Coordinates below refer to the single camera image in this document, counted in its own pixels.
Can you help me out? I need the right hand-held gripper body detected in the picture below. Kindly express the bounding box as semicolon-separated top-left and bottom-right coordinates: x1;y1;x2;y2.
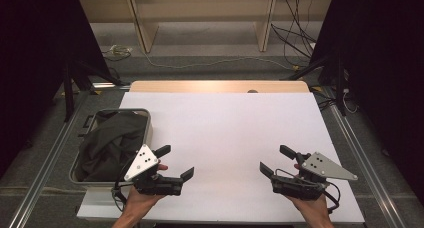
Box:
271;151;359;201

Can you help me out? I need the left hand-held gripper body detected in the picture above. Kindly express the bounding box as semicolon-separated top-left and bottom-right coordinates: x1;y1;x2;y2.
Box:
123;143;184;196

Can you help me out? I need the beige basket with grey rim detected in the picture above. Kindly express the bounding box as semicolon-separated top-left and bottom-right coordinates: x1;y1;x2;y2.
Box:
68;107;154;190

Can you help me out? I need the dark pleated skirt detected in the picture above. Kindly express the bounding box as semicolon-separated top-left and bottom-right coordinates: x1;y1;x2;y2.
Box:
74;111;149;183

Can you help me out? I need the person's left hand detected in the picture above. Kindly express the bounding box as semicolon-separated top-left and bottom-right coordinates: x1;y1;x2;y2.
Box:
123;163;169;212

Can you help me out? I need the person's right hand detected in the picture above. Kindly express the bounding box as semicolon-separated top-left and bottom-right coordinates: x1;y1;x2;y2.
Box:
286;163;331;220

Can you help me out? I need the black tripod stand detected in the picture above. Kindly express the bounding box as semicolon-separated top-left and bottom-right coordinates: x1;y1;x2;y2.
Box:
281;54;348;117
61;59;126;122

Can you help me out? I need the silver metal bar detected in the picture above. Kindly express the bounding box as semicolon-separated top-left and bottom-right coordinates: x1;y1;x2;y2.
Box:
91;82;132;90

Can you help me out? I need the black curtain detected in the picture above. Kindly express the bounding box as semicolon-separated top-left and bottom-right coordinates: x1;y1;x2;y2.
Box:
0;0;113;179
309;0;424;206

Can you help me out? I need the light wooden shelf unit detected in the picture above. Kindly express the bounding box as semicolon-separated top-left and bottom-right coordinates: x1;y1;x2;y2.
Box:
78;0;334;54

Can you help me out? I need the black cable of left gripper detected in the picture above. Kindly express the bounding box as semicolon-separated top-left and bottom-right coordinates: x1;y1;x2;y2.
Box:
111;179;134;213

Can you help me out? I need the aluminium floor rail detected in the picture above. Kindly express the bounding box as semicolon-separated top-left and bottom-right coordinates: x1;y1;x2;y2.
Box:
324;87;409;228
6;91;98;228

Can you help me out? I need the short white cable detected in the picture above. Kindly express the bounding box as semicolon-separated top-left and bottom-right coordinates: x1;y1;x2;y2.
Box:
342;87;360;115

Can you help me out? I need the long white floor cable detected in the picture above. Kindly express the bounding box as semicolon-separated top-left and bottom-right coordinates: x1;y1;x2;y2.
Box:
138;46;301;72

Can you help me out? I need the coiled pale cable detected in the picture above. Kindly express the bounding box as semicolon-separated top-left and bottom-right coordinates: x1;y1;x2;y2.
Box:
103;44;134;62

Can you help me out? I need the bundle of black cables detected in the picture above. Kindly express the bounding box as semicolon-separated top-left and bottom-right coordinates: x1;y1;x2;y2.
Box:
270;0;318;67

